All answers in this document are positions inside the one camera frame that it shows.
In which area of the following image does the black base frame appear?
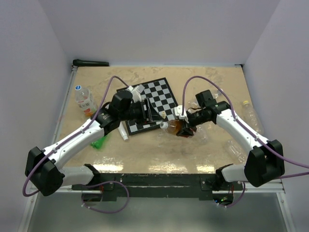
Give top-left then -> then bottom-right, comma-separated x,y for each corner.
72,173 -> 243,201

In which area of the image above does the green plastic bottle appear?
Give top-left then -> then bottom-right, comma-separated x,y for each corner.
90,135 -> 109,150

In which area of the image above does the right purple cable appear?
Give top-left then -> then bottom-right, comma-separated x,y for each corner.
182,76 -> 309,179

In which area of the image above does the white tube bottle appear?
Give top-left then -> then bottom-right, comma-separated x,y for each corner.
118,122 -> 129,141

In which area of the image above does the black white chessboard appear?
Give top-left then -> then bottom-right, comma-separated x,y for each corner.
125,77 -> 178,135

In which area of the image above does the yellow cap clear bottle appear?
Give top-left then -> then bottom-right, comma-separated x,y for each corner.
242,101 -> 264,135

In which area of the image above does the pepsi label bottle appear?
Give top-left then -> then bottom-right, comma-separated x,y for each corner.
188,90 -> 222,108

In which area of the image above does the blue cap tea bottle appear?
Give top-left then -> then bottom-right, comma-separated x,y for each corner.
74,85 -> 98,117

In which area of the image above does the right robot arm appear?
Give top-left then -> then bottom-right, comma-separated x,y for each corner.
174,90 -> 285,190

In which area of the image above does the clear crushed bottle right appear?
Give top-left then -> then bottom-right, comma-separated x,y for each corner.
223,139 -> 249,169

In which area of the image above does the amber drink bottle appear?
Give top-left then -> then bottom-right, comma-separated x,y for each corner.
164,120 -> 184,136

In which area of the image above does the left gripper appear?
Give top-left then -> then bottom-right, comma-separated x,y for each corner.
120,97 -> 164,126

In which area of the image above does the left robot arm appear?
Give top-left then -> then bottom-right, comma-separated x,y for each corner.
25,90 -> 163,196

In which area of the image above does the black handle tool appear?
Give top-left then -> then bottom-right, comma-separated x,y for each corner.
72,59 -> 110,67

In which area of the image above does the clear empty bottle centre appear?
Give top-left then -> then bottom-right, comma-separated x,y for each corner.
194,126 -> 209,144

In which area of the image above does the white bottle cap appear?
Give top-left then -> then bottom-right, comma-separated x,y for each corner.
160,121 -> 169,130

